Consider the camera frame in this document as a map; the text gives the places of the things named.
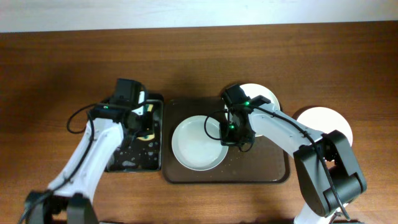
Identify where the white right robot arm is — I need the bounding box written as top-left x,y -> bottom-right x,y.
219,84 -> 367,223

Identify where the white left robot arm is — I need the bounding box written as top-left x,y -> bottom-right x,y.
18,78 -> 153,223

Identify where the pale green plate red stain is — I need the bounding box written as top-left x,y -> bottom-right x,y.
172,115 -> 228,171

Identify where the black wash basin with water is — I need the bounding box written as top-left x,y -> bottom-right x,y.
104,93 -> 164,172

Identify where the cream plate with red stain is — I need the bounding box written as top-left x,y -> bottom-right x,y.
240,83 -> 286,142

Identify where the yellow green sponge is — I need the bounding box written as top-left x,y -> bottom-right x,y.
138,104 -> 155,141

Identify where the white plate with red stain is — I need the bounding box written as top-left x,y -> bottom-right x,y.
297,106 -> 353,146

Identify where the brown plastic serving tray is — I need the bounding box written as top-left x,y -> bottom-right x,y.
161,97 -> 290,184

